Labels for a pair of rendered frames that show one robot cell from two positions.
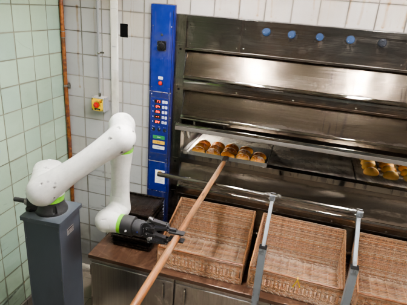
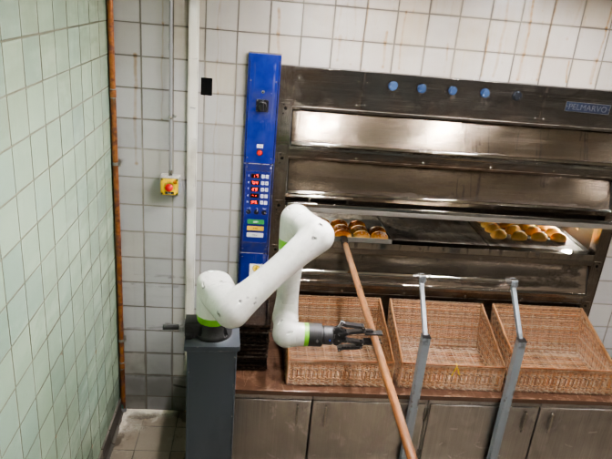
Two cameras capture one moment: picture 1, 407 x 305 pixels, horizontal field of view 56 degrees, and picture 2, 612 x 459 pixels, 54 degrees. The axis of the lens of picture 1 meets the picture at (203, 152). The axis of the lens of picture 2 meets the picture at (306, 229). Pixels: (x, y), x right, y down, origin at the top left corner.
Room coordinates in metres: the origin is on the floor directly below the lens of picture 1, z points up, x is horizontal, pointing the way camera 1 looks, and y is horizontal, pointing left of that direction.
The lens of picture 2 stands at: (-0.39, 1.08, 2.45)
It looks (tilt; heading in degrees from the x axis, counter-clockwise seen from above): 22 degrees down; 340
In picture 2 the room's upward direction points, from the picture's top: 5 degrees clockwise
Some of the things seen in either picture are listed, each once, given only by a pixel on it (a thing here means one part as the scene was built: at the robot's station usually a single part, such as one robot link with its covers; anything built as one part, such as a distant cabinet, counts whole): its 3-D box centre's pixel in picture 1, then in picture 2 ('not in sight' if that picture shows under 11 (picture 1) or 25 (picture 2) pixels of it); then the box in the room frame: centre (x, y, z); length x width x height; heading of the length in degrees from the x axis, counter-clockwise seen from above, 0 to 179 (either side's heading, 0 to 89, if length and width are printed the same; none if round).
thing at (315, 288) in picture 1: (298, 256); (442, 342); (2.06, -0.65, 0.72); 0.56 x 0.49 x 0.28; 75
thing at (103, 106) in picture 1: (99, 103); (170, 184); (2.65, 0.76, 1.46); 0.10 x 0.07 x 0.10; 76
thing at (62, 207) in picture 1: (40, 202); (198, 325); (1.62, 0.76, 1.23); 0.26 x 0.15 x 0.06; 80
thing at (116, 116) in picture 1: (121, 132); (295, 227); (1.68, 0.38, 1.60); 0.13 x 0.12 x 0.18; 13
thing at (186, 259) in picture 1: (208, 236); (335, 338); (2.20, -0.08, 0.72); 0.56 x 0.49 x 0.28; 77
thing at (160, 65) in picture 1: (196, 127); (256, 198); (3.48, 0.08, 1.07); 1.93 x 0.16 x 2.15; 166
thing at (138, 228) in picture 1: (144, 229); (333, 335); (1.51, 0.24, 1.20); 0.09 x 0.07 x 0.08; 76
